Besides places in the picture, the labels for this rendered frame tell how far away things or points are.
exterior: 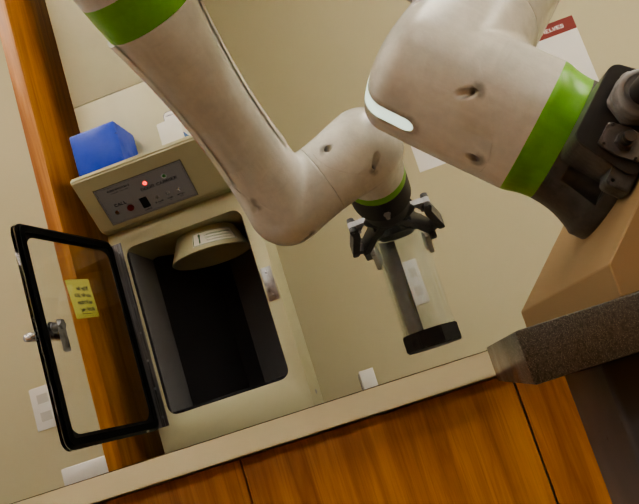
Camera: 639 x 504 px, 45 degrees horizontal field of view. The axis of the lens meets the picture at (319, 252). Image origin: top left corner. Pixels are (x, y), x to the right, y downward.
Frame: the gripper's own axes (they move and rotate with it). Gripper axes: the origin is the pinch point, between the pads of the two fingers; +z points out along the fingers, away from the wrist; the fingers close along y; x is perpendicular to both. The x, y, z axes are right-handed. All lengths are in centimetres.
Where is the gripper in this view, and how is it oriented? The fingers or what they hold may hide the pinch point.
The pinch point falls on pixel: (402, 248)
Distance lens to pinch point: 136.6
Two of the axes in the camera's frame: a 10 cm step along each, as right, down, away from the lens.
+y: -9.4, 3.2, 1.2
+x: 2.4, 8.6, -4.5
